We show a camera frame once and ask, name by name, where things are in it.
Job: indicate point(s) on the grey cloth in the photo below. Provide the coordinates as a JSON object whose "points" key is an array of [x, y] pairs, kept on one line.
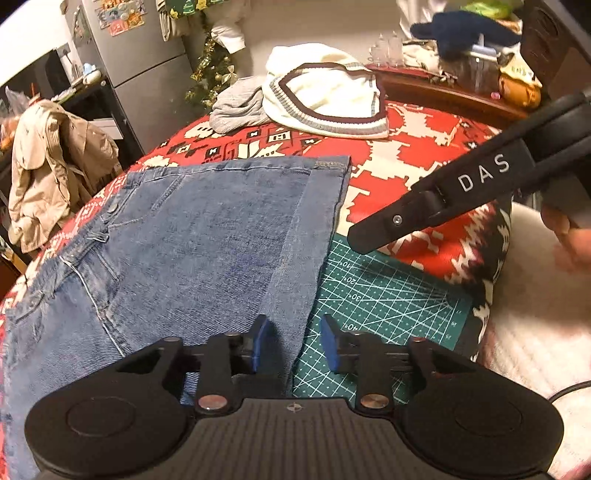
{"points": [[240, 108]]}

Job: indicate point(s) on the white knit vest striped trim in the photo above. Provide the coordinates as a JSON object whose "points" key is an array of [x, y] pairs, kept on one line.
{"points": [[323, 92]]}

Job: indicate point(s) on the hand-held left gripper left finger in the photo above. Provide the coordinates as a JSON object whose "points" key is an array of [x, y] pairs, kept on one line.
{"points": [[259, 346]]}

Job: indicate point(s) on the red patterned blanket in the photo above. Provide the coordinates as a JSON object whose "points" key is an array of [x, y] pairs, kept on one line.
{"points": [[415, 147]]}

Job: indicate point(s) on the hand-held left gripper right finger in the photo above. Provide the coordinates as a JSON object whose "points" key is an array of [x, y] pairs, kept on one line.
{"points": [[328, 344]]}

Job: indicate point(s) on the cream patterned cloth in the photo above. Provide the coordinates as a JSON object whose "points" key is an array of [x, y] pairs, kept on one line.
{"points": [[422, 55]]}

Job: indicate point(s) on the dark blue fluffy cloth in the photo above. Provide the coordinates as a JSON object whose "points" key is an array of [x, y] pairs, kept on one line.
{"points": [[461, 30]]}

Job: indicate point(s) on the clear straw drinking bottle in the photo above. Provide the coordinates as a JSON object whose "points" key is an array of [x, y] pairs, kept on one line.
{"points": [[478, 64]]}

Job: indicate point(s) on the green cutting mat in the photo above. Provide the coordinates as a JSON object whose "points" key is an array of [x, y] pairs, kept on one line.
{"points": [[392, 300]]}

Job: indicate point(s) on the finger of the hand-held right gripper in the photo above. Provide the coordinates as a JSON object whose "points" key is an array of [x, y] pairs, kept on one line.
{"points": [[392, 221]]}

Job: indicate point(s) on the wooden nightstand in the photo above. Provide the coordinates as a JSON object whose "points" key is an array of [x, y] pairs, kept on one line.
{"points": [[452, 99]]}

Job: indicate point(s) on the green plush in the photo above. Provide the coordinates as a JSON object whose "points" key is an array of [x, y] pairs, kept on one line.
{"points": [[487, 8]]}

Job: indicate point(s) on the clear plastic bottle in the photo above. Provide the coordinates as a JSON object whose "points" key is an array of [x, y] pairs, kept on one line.
{"points": [[379, 48], [395, 46]]}

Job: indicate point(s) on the person's right hand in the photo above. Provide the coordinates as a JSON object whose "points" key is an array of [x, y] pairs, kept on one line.
{"points": [[577, 249]]}

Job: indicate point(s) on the green printed curtain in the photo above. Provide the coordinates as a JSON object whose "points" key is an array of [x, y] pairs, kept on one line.
{"points": [[207, 3]]}

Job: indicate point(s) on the white hanging garment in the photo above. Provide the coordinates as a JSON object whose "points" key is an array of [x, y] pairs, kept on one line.
{"points": [[228, 37]]}

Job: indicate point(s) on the beige jacket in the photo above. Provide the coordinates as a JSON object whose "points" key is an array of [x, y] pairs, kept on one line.
{"points": [[51, 170]]}

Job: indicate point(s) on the white fluffy bedding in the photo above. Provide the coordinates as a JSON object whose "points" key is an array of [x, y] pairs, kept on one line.
{"points": [[531, 323]]}

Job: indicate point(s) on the blue denim shorts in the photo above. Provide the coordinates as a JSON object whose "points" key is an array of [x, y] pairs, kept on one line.
{"points": [[184, 254]]}

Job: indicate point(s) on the small Christmas tree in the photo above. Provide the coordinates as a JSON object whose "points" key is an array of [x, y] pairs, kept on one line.
{"points": [[212, 78]]}

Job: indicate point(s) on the black desk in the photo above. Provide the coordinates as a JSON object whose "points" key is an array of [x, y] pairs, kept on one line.
{"points": [[115, 134]]}

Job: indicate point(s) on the grey refrigerator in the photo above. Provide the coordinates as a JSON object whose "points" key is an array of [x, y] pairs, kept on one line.
{"points": [[138, 69]]}

